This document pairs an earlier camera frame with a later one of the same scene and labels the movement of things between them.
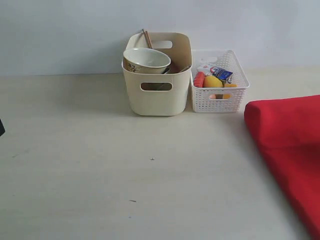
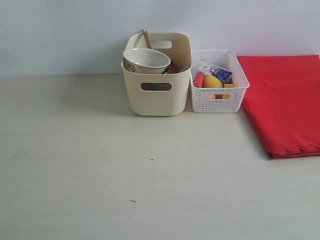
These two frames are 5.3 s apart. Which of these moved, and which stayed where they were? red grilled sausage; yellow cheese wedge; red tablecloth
Moved: red tablecloth
Stayed: red grilled sausage; yellow cheese wedge
